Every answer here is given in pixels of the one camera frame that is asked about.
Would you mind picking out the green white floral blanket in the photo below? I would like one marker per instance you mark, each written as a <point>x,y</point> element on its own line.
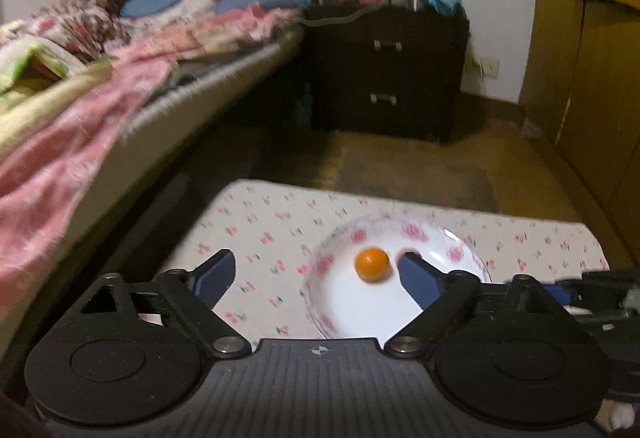
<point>20,52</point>

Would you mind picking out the white cherry print tablecloth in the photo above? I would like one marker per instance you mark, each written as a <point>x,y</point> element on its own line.
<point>270,228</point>

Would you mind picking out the small orange mandarin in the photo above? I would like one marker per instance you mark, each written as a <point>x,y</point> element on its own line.
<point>372,265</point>

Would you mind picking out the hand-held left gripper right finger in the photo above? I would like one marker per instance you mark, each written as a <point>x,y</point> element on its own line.
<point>419,279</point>

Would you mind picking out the white floral rimmed plate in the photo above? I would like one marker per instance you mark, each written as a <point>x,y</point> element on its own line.
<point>350,308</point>

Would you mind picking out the pink patterned quilt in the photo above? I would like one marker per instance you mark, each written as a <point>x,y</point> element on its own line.
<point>200,30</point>

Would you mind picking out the dark floral cloth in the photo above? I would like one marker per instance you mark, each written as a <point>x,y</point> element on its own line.
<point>85,25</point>

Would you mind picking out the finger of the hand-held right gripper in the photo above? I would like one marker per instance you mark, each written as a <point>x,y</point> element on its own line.
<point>610,279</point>
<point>557,293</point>

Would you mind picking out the pale yellow blanket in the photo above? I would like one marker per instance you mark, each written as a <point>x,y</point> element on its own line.
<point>45,102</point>

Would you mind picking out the yellow wooden wardrobe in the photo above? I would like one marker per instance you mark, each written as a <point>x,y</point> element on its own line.
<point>590,92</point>

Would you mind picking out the pink floral blanket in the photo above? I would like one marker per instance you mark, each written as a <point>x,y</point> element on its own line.
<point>75,152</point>

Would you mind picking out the dark wooden bed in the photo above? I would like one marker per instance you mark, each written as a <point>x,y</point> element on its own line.
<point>220,82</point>

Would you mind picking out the dark brown nightstand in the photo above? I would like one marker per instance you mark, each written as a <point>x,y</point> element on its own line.
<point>390,72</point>

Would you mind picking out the beige wall outlet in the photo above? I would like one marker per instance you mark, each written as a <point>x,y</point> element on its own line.
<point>490,67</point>

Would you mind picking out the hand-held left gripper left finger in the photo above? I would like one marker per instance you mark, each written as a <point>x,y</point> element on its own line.
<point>219,270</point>

